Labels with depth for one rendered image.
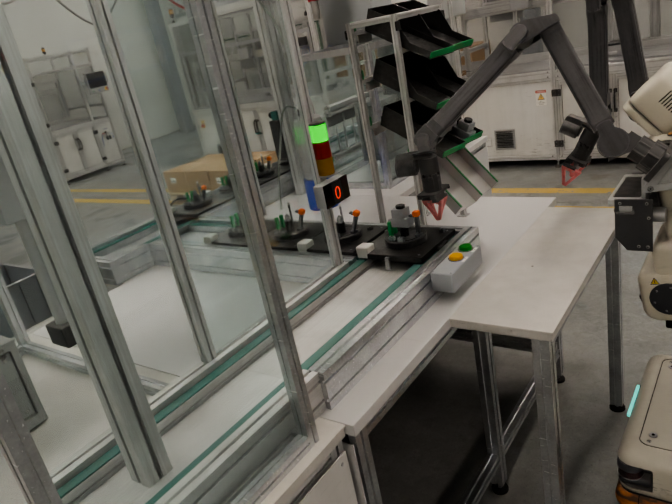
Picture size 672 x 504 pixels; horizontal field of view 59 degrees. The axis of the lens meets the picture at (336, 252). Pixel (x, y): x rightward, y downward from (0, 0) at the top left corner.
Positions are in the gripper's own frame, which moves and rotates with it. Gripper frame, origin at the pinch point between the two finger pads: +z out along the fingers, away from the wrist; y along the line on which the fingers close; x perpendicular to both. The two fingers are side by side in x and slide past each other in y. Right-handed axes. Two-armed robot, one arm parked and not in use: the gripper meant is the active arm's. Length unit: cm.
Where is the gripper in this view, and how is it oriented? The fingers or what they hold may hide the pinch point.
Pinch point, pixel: (438, 217)
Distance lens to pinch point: 187.0
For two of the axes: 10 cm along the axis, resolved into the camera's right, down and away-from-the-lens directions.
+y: -5.5, 4.1, -7.3
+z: 2.3, 9.1, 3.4
